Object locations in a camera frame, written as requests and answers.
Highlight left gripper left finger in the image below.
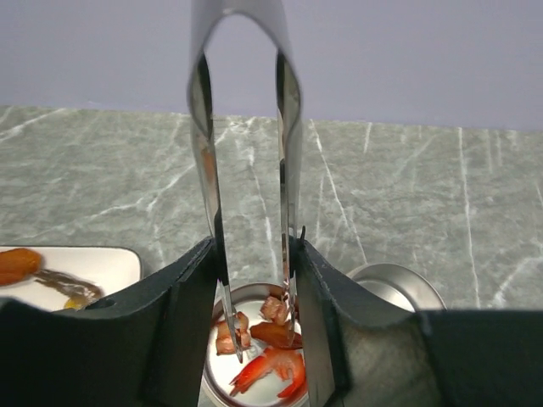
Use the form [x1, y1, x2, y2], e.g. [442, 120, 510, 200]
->
[1, 239, 217, 406]

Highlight white square plate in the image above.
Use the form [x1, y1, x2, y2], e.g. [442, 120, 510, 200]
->
[1, 246, 143, 311]

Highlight metal food tongs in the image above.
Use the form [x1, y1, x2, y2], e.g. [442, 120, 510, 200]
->
[187, 0, 305, 364]

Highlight braised pork pieces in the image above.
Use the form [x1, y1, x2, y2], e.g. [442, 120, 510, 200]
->
[215, 297, 302, 355]

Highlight red shrimp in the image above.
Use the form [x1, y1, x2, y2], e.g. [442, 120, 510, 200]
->
[230, 347, 306, 399]

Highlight round metal tin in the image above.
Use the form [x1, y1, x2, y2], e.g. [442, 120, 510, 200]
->
[347, 263, 446, 312]
[202, 282, 310, 406]

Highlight right round metal tin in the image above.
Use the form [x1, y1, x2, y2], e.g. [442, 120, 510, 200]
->
[347, 263, 446, 312]

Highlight left round metal tin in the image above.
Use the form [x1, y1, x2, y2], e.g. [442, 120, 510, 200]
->
[202, 282, 310, 406]

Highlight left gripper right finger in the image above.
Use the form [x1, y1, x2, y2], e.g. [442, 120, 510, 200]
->
[292, 239, 542, 406]

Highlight fried chicken drumstick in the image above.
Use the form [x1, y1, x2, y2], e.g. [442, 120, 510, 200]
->
[0, 248, 42, 286]

